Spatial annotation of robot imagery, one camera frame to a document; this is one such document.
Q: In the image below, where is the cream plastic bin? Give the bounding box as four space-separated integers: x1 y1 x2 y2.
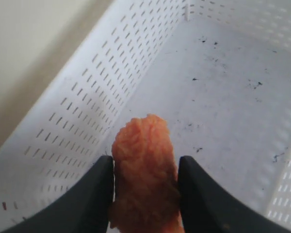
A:
0 0 111 147

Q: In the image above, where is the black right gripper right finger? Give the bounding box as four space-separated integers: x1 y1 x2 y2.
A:
178 155 291 233

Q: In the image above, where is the white perforated plastic basket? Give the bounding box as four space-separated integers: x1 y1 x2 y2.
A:
0 0 291 232

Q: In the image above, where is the fried chicken nugget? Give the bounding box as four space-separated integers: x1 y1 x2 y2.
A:
109 114 184 233

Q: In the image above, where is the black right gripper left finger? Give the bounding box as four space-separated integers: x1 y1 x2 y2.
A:
6 155 114 233

